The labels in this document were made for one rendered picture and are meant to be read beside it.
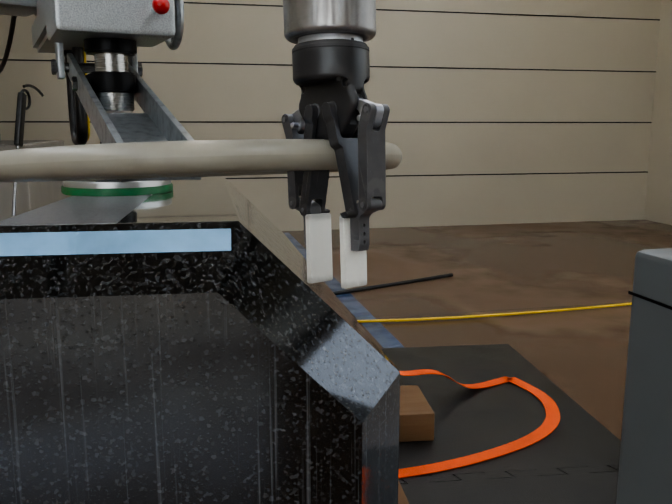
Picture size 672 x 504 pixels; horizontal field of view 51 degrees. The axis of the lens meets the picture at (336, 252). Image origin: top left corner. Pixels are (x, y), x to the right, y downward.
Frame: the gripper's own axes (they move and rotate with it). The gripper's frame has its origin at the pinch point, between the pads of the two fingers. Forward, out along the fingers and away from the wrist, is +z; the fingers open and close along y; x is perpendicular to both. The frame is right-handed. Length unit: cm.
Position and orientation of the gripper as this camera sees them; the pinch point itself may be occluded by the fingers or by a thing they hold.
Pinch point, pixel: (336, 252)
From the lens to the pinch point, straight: 69.7
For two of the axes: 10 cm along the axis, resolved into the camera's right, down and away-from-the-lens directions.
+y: -6.6, -0.6, 7.5
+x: -7.5, 0.9, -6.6
